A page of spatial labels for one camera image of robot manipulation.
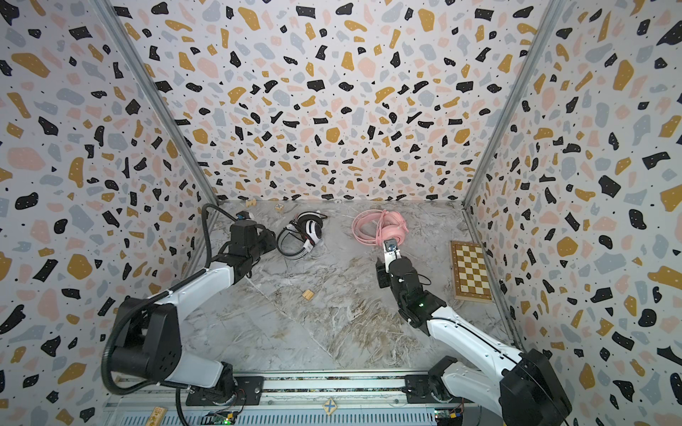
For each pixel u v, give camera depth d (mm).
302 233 1006
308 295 922
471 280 948
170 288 492
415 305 610
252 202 1210
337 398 732
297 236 1086
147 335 430
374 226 1127
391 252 700
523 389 400
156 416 689
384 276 731
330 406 705
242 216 793
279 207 1200
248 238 691
